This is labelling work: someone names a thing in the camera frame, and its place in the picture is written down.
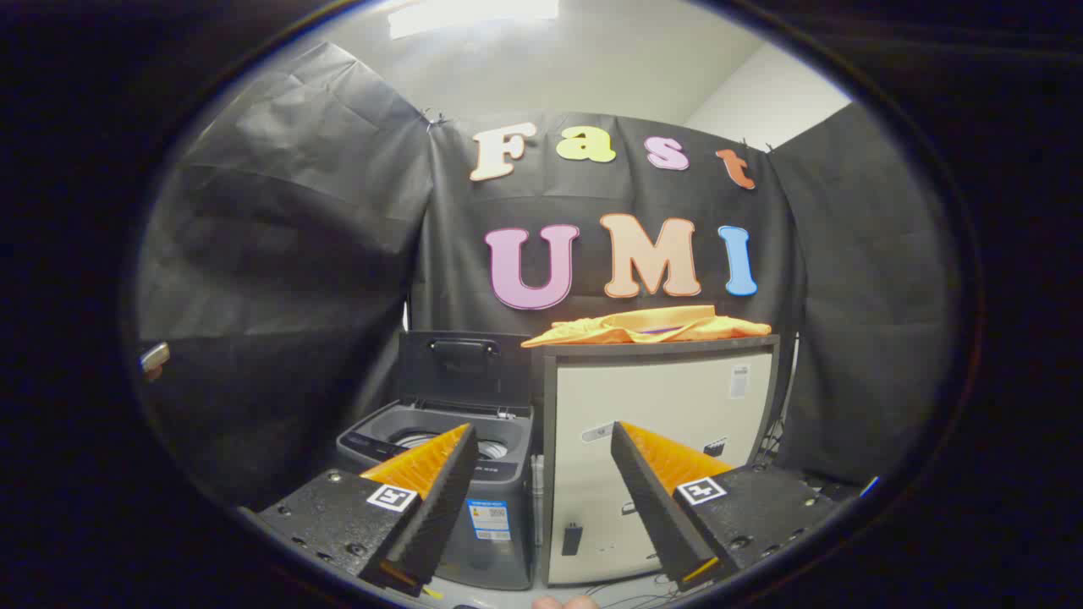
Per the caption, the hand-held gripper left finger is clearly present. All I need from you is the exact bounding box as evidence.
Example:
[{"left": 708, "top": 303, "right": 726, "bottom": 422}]
[{"left": 239, "top": 423, "right": 481, "bottom": 600}]

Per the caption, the black backdrop cloth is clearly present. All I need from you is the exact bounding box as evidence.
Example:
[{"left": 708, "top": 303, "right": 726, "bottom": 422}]
[{"left": 135, "top": 41, "right": 961, "bottom": 508}]

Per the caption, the orange polo shirt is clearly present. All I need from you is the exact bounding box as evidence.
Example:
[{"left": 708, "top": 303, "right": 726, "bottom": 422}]
[{"left": 520, "top": 305, "right": 772, "bottom": 348}]

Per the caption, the cream cabinet with grey top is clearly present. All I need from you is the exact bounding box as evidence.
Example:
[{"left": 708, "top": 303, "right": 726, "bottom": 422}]
[{"left": 541, "top": 334, "right": 781, "bottom": 587}]

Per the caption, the thin floor cable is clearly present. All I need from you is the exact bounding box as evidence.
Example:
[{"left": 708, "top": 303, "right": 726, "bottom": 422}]
[{"left": 584, "top": 573, "right": 703, "bottom": 608}]

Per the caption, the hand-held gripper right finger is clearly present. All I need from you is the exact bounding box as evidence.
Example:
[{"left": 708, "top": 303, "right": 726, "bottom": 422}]
[{"left": 611, "top": 420, "right": 847, "bottom": 593}]

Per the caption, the grey washing machine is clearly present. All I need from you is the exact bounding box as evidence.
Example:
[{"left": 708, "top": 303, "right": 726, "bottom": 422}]
[{"left": 336, "top": 402, "right": 536, "bottom": 591}]

